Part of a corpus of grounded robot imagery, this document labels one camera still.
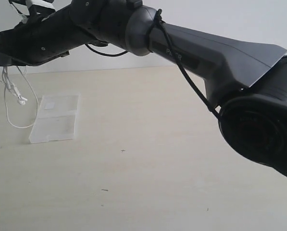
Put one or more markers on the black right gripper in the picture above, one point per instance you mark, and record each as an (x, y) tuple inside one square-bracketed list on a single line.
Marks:
[(41, 39)]

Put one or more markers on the white wired earphones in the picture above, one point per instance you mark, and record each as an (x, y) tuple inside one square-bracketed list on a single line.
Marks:
[(9, 86)]

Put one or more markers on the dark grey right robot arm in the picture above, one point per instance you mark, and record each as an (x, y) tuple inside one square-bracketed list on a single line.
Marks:
[(244, 84)]

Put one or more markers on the clear plastic storage box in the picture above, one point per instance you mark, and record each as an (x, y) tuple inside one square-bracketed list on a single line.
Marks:
[(56, 118)]

